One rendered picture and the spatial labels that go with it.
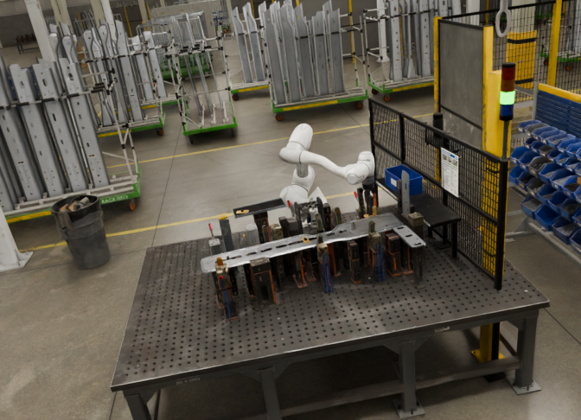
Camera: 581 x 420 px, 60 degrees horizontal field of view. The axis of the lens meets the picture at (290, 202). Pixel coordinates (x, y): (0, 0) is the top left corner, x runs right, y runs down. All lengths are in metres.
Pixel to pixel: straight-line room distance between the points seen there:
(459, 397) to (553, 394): 0.58
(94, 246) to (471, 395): 3.98
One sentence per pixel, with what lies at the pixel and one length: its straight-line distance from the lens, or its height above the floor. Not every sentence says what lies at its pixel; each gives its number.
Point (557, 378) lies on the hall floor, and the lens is 3.94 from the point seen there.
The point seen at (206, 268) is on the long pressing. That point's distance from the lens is 3.30.
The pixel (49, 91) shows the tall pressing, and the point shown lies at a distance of 7.24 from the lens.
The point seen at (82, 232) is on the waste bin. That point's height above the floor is 0.45.
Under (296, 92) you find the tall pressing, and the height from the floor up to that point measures 0.47.
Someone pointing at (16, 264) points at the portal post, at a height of 0.02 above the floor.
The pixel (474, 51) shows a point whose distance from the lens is 5.21.
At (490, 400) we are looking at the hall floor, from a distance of 3.71.
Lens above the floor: 2.64
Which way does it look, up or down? 24 degrees down
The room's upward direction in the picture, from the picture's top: 8 degrees counter-clockwise
